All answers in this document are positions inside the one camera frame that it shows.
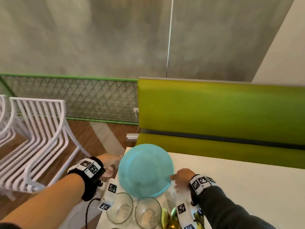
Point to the person's left hand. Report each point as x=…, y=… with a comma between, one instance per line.
x=106, y=160

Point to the person's right hand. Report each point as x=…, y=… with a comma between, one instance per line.
x=184, y=176

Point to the person's left fingers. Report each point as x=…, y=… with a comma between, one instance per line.
x=113, y=168

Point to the person's right fingers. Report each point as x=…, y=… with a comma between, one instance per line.
x=175, y=179

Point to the blue glass plate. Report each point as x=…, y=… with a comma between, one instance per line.
x=145, y=170

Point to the person's right forearm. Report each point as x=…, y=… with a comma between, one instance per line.
x=226, y=209

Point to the person's left forearm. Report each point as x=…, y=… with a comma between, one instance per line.
x=45, y=203

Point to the black marker wristband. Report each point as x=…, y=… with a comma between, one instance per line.
x=91, y=174
x=201, y=183

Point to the clear glass bowl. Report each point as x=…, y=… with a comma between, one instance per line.
x=148, y=214
x=119, y=208

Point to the yellow-green glass dish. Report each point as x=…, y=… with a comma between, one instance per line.
x=169, y=221

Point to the white slatted metal chair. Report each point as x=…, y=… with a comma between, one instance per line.
x=40, y=145
x=4, y=126

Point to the green upholstered bench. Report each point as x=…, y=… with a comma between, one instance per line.
x=214, y=112

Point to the thin metal pole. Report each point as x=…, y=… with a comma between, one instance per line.
x=169, y=38

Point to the white wrist camera with markers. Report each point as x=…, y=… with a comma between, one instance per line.
x=184, y=213
x=109, y=193

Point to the white wall socket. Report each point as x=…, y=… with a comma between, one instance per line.
x=135, y=110

